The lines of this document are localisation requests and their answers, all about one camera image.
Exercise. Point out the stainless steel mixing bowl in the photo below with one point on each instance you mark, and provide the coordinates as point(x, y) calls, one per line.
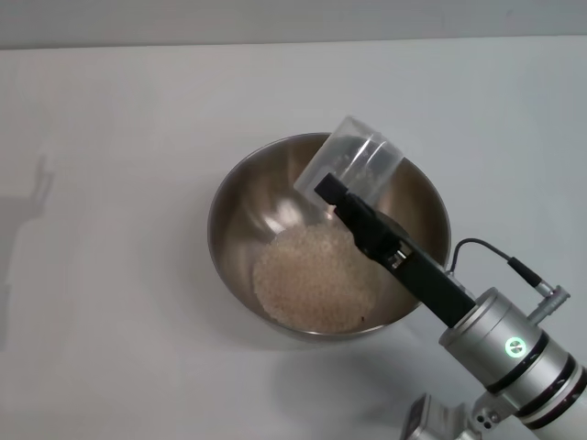
point(247, 238)

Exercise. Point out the clear plastic measuring cup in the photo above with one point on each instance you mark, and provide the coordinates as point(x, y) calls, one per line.
point(353, 151)

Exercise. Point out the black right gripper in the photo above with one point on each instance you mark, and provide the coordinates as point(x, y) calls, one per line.
point(435, 289)

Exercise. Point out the white rice grains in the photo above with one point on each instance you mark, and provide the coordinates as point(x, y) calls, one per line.
point(312, 284)

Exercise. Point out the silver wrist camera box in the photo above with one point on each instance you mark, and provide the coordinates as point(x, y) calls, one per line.
point(426, 421)

